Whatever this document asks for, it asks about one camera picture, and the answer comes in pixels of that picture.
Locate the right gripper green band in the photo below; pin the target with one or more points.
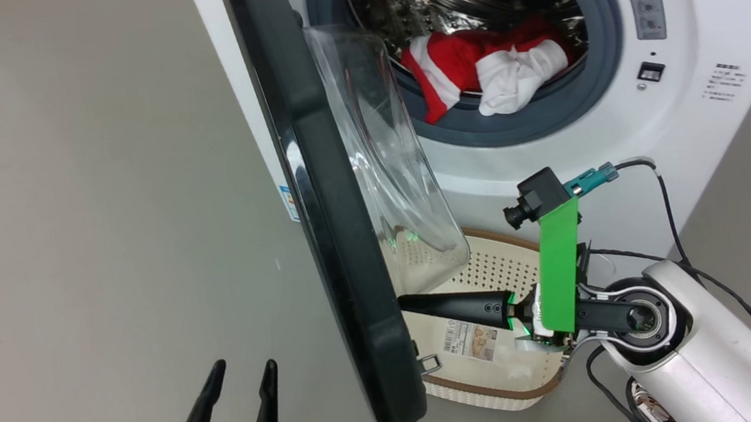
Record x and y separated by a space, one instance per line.
559 269

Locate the red garment white stripe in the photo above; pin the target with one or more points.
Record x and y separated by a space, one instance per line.
444 66

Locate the barcode sticker in basket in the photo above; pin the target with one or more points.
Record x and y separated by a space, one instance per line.
469 341

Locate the cream perforated laundry basket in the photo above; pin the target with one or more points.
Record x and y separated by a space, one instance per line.
491 265

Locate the black door lock slot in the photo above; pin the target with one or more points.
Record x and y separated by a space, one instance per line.
651 72

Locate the grey rubber door gasket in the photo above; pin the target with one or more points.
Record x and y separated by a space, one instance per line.
599 31

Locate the white front-load washing machine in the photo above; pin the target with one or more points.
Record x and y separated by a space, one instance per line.
707 7

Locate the blue white energy label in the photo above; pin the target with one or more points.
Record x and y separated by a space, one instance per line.
289 204

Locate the small printed text label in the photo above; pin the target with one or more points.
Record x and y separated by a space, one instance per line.
725 82

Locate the grey warning label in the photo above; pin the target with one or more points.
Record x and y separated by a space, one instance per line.
643 2

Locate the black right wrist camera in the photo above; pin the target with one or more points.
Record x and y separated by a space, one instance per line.
539 195

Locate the teal right camera connector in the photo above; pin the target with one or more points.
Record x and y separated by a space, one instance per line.
589 180

